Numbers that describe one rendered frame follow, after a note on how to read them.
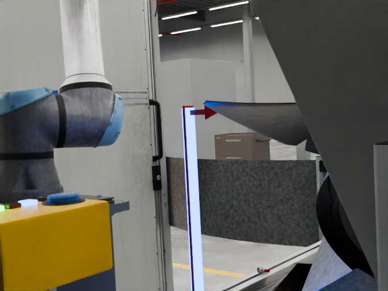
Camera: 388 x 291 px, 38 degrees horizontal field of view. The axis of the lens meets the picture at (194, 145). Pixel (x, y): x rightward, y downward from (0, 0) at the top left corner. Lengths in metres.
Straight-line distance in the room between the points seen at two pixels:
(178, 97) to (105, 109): 9.44
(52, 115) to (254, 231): 1.73
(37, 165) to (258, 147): 6.55
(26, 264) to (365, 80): 0.42
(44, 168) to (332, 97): 0.82
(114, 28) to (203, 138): 7.98
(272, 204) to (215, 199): 0.35
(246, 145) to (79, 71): 6.38
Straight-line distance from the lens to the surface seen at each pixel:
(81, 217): 0.70
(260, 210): 2.71
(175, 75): 10.70
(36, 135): 1.17
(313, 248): 1.33
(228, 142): 7.69
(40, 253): 0.67
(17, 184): 1.16
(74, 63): 1.25
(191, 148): 0.90
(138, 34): 2.94
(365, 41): 0.40
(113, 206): 1.18
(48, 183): 1.17
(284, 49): 0.43
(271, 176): 2.65
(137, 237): 2.91
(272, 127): 0.87
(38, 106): 1.17
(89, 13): 1.28
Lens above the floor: 1.17
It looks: 3 degrees down
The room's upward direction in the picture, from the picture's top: 3 degrees counter-clockwise
